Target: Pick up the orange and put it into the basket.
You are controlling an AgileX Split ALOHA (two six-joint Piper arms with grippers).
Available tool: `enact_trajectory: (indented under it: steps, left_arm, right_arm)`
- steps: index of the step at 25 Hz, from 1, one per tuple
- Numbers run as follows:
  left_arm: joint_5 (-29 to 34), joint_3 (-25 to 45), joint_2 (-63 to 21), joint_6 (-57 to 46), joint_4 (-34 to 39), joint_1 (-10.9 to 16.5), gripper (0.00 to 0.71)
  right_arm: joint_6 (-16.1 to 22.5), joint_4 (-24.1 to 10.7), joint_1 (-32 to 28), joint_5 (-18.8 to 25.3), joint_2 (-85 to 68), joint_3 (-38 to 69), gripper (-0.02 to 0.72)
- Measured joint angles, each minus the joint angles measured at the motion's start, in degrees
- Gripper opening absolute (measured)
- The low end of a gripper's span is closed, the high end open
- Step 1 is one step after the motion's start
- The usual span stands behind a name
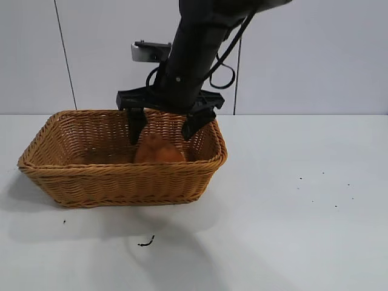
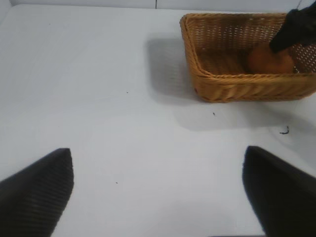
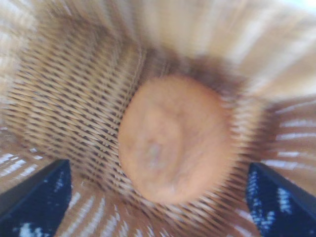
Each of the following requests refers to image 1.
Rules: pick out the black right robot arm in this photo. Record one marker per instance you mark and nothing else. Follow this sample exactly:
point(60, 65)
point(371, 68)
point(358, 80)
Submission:
point(200, 33)

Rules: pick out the small black curved scrap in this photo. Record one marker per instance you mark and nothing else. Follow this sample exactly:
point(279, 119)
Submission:
point(147, 242)

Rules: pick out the orange-brown bread bun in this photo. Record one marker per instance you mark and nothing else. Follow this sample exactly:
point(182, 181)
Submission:
point(160, 153)

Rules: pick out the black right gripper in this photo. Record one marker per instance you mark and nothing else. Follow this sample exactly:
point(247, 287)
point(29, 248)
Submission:
point(179, 91)

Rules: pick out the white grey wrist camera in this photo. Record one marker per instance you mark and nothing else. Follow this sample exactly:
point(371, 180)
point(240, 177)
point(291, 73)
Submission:
point(148, 53)

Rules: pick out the tan woven wicker basket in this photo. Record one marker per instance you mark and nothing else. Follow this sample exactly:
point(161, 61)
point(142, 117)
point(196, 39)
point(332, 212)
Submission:
point(121, 185)

